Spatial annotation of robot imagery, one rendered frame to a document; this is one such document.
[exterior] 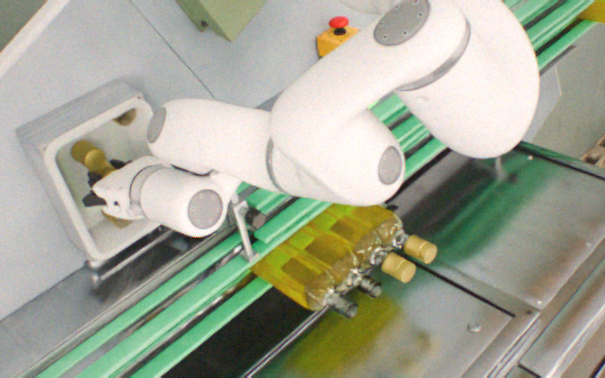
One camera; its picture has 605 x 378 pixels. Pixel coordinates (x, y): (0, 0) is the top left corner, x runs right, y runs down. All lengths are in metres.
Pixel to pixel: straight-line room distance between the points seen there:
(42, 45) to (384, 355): 0.72
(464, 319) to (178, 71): 0.65
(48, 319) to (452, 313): 0.67
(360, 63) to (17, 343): 0.74
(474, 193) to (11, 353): 0.97
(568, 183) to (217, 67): 0.80
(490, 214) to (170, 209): 0.81
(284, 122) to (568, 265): 0.87
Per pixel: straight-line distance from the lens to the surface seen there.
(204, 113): 0.72
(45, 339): 1.07
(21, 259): 1.11
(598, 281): 1.27
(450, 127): 0.58
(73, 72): 1.03
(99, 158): 1.02
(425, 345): 1.14
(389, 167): 0.60
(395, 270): 1.07
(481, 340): 1.15
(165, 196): 0.81
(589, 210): 1.46
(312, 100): 0.55
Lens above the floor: 1.65
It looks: 38 degrees down
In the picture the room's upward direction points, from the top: 117 degrees clockwise
